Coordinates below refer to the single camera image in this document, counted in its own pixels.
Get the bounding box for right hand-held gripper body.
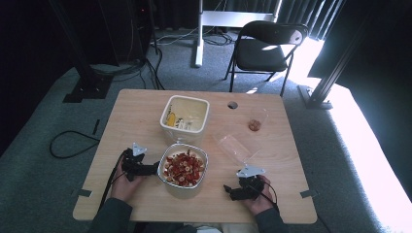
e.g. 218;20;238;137
235;164;267;200

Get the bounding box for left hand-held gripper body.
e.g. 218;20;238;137
121;142;149;183

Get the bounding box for white container with steel rim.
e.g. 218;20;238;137
156;142;210;200

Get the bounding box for person's right hand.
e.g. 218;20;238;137
242;175;276;216

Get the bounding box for person's left hand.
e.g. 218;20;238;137
110;160;146;204

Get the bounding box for pile of dried red slices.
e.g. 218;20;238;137
162;150;206;187

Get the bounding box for clear plastic lid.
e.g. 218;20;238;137
213;128;264;165

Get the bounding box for empty cream plastic container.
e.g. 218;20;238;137
159;94;211;146

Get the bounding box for grey tape strip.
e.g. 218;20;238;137
71;188;93;198
299;189;320;199

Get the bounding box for clear plastic cup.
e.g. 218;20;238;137
247;107;270;133

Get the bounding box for black aluminium profile stand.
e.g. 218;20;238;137
296;9;377;111

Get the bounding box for black folding chair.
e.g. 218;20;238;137
223;19;310;98

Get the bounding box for dark curtain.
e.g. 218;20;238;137
223;0;348;42

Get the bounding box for right hand-held gripper cable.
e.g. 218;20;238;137
256;183;280;213

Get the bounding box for hand-held gripper cable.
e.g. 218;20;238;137
256;183;280;213
96;151;128;213

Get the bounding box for left hand-held gripper cable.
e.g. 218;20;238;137
96;151;128;213

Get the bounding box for black looped floor cable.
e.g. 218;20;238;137
49;129;101;160

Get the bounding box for black floor cable bundle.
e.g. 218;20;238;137
90;45;166;91

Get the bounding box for black stand with base plate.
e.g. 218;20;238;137
48;0;115;104

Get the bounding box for white floor cable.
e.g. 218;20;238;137
150;25;202;47

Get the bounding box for white desk frame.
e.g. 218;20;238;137
193;0;284;68

